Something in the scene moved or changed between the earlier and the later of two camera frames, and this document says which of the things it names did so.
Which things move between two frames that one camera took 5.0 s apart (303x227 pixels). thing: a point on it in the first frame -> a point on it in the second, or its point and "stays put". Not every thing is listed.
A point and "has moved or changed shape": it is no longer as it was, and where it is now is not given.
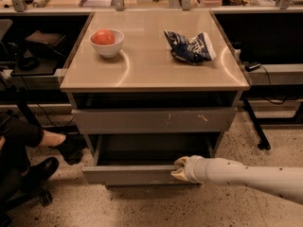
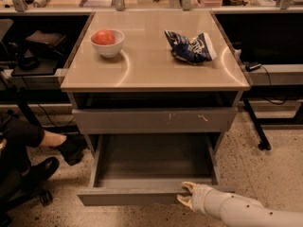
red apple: [103, 37] stays put
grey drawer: [144, 159] has moved or changed shape
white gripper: [191, 169] -> [202, 197]
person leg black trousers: [16, 137] stays put
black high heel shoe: [72, 147] stays put
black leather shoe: [40, 172] stays put
